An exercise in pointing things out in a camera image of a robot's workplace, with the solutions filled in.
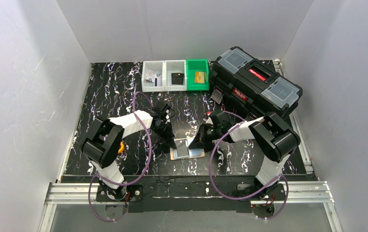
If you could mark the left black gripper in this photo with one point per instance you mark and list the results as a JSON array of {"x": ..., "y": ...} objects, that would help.
[{"x": 165, "y": 128}]

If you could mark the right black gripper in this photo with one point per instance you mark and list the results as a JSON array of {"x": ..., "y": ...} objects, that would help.
[{"x": 199, "y": 137}]

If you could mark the beige leather card holder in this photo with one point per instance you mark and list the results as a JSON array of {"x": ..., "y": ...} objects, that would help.
[{"x": 183, "y": 152}]

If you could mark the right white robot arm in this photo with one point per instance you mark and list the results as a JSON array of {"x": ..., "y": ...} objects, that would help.
[{"x": 272, "y": 134}]

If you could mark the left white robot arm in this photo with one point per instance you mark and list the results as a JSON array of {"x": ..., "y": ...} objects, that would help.
[{"x": 103, "y": 139}]

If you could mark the black card in bin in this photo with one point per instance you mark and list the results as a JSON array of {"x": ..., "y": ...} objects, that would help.
[{"x": 177, "y": 78}]

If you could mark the silver cards in bin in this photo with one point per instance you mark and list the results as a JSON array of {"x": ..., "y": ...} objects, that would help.
[{"x": 155, "y": 78}]

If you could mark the gold card in bin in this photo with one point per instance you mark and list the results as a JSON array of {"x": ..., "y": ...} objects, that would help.
[{"x": 199, "y": 77}]

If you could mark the black plastic toolbox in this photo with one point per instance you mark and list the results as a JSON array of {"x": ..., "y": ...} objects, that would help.
[{"x": 250, "y": 86}]

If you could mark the left white storage bin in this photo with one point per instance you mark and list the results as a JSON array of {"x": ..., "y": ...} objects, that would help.
[{"x": 155, "y": 66}]

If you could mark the white storage bin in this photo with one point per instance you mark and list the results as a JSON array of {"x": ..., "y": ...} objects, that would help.
[
  {"x": 155, "y": 66},
  {"x": 174, "y": 66}
]

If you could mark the middle white storage bin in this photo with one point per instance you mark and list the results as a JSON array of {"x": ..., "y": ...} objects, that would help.
[{"x": 174, "y": 66}]

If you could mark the green storage bin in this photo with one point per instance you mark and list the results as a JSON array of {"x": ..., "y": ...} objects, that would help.
[{"x": 193, "y": 65}]

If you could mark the aluminium frame rail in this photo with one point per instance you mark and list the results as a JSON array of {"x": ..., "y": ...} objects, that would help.
[{"x": 187, "y": 195}]

